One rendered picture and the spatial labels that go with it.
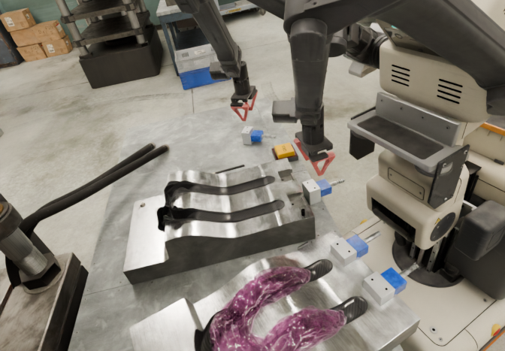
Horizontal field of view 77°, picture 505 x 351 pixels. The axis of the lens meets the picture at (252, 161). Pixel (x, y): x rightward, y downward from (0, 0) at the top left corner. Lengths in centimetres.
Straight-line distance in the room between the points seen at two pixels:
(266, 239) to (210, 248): 14
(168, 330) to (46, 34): 684
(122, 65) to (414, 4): 443
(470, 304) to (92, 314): 126
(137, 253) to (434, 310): 107
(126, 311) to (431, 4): 84
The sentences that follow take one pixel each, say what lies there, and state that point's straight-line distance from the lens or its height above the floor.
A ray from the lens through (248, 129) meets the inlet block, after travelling 125.
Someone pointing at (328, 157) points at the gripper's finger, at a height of 99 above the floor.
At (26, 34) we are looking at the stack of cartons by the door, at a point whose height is 45.
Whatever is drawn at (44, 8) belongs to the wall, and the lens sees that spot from 757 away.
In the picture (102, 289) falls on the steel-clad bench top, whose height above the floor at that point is 80.
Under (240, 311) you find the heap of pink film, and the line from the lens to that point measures 69.
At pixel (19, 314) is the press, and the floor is 79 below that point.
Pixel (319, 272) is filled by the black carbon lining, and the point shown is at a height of 85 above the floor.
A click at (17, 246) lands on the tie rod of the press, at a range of 102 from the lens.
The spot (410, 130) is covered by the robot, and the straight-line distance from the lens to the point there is 87.
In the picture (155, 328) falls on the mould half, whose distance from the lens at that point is 71.
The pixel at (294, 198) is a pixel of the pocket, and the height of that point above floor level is 87.
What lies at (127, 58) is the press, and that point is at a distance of 464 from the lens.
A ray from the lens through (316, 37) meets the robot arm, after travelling 36.
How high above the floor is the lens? 150
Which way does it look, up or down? 37 degrees down
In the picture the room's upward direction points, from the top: 11 degrees counter-clockwise
